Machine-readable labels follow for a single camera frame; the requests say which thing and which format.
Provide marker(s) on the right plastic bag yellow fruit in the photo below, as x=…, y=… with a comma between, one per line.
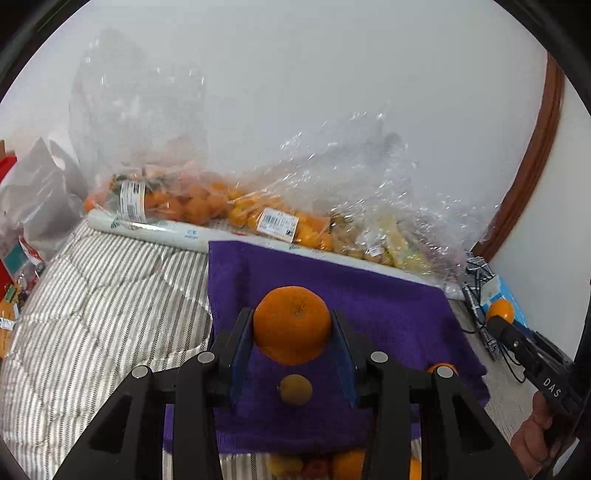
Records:
x=425, y=233

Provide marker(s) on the middle plastic bag of kumquats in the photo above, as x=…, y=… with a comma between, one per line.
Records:
x=295, y=203

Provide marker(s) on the red paper bag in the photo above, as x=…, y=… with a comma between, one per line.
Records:
x=21, y=184

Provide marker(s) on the yellow fruit at bottom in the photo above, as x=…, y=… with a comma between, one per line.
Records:
x=284, y=466

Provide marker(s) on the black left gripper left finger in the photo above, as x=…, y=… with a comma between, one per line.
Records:
x=232, y=349

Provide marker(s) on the blue white tissue pack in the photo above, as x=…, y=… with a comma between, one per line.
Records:
x=496, y=288

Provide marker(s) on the brown wooden door frame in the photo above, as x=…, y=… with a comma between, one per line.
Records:
x=532, y=165

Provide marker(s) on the large orange mandarin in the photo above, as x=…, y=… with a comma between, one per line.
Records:
x=291, y=325

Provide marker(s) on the person's right hand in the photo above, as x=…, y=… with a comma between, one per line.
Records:
x=529, y=444

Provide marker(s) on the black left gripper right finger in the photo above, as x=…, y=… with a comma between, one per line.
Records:
x=351, y=351

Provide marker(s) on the white rolled paper tube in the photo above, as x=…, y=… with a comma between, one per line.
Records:
x=196, y=238

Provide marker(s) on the grey plastic bag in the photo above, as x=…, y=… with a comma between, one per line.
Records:
x=42, y=199

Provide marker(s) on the striped quilted blanket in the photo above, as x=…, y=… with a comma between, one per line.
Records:
x=104, y=305

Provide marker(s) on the small yellow-green fruit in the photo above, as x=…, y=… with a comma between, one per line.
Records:
x=295, y=390

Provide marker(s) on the small orange on cloth edge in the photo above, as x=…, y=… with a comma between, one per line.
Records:
x=443, y=365

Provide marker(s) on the left plastic bag of mandarins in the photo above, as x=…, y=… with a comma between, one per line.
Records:
x=137, y=129

